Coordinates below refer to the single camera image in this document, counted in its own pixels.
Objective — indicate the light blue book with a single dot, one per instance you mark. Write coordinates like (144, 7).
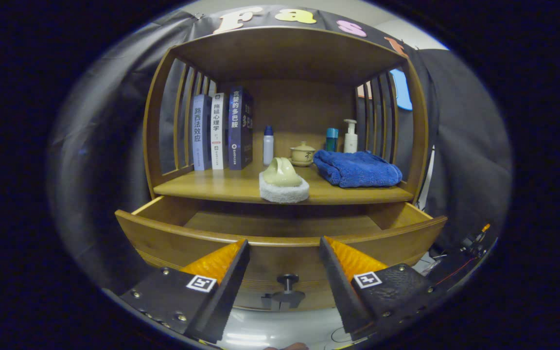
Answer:
(201, 133)

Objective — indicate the orange black tool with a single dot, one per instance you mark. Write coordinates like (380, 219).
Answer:
(480, 238)

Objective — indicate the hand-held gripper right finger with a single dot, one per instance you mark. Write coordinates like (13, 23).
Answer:
(341, 291)

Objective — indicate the small white bottle blue cap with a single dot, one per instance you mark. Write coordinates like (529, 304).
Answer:
(268, 148)

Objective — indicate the white pump bottle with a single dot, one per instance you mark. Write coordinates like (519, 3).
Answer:
(350, 141)

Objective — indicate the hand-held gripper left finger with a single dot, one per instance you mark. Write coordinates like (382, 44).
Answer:
(226, 291)

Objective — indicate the folded blue towel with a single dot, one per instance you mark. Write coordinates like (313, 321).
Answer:
(358, 169)

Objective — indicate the teal bottle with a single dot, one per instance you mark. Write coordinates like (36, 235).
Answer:
(331, 141)

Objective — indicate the dark blue book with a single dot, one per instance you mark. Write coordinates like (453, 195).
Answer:
(238, 129)

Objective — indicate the white book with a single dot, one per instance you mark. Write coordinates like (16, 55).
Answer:
(218, 131)

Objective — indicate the black backdrop cloth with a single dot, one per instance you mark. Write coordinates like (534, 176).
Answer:
(95, 146)

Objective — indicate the beige lidded tea cup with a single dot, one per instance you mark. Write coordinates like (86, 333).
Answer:
(303, 155)

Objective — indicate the wooden drawer with black knob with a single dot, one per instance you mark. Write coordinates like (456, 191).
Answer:
(163, 243)

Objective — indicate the wooden countertop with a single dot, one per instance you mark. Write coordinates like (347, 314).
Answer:
(221, 187)

